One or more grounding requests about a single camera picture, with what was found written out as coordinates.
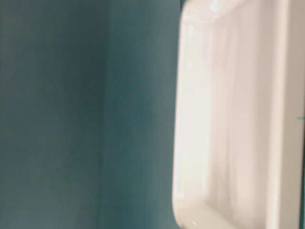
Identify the white plastic tray case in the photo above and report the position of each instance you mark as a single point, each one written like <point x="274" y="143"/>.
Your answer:
<point x="239" y="140"/>

